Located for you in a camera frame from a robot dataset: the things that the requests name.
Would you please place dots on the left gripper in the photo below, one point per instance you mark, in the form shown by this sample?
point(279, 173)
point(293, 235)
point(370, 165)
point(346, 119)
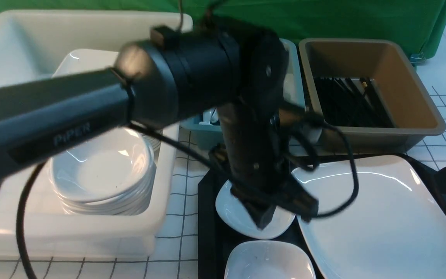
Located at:
point(253, 149)

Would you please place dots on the white shallow bowl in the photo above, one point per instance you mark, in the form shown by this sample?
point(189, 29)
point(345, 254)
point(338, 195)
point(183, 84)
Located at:
point(233, 213)

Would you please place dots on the large white square plate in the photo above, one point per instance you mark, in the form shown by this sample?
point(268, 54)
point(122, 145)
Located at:
point(393, 230)

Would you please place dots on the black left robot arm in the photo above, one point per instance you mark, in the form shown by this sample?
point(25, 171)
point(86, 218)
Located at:
point(235, 66)

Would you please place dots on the teal plastic bin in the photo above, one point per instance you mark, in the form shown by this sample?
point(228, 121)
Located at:
point(207, 136)

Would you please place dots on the pile of black chopsticks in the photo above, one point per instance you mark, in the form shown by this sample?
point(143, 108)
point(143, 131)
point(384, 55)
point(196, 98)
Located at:
point(352, 102)

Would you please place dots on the brown plastic bin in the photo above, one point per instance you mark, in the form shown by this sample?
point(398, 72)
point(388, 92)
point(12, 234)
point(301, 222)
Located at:
point(400, 89)

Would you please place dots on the stack of white shallow bowls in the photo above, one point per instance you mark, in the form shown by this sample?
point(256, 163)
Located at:
point(112, 174)

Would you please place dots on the metal clip on backdrop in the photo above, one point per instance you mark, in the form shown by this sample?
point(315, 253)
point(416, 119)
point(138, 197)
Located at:
point(417, 59)

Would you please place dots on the green cloth backdrop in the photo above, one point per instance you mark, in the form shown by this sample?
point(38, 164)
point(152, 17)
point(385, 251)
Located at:
point(415, 25)

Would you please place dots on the stack of white square plates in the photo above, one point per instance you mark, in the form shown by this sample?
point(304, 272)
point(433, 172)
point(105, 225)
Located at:
point(83, 60)

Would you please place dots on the large white plastic bin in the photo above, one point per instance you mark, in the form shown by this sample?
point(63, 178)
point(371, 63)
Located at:
point(33, 44)

